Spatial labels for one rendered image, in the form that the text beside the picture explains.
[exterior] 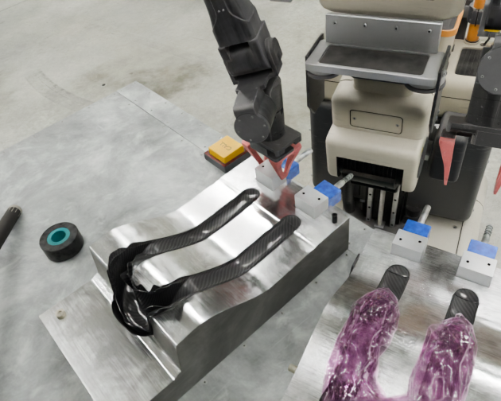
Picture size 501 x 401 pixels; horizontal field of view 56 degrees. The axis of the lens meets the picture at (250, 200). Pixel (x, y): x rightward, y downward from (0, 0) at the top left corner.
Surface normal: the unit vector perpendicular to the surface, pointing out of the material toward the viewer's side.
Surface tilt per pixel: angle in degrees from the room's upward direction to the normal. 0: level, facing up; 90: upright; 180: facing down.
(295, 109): 0
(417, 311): 28
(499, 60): 64
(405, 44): 90
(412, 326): 23
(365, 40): 90
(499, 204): 0
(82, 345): 0
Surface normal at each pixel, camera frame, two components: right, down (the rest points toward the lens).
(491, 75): -0.43, 0.30
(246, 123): -0.24, 0.72
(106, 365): -0.12, -0.69
